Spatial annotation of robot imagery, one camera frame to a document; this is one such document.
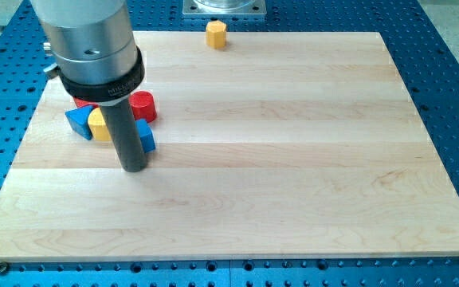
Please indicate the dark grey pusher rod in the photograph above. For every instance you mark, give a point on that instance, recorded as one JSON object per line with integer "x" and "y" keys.
{"x": 122, "y": 128}

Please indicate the light wooden board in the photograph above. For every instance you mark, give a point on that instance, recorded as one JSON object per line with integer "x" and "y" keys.
{"x": 280, "y": 145}

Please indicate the red block behind arm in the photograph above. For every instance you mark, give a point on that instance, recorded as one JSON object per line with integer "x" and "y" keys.
{"x": 83, "y": 103}

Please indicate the blue triangle block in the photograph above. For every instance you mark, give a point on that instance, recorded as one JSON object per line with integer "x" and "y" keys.
{"x": 78, "y": 121}

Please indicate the red cylinder block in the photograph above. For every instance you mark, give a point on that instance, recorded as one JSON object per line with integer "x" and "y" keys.
{"x": 143, "y": 106}

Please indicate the yellow hexagon block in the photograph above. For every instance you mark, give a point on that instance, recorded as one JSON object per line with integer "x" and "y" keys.
{"x": 216, "y": 34}

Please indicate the silver robot arm cylinder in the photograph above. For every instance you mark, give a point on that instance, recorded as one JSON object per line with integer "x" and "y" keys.
{"x": 94, "y": 47}

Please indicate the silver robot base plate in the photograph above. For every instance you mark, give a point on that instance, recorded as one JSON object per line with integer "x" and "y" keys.
{"x": 220, "y": 7}

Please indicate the yellow rounded block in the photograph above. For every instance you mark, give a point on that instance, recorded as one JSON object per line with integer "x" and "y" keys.
{"x": 97, "y": 126}

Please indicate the blue cube block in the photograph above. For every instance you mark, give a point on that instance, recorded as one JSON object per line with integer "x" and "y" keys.
{"x": 145, "y": 135}

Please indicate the blue perforated metal table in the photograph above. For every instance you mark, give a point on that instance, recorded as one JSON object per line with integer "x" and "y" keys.
{"x": 424, "y": 61}

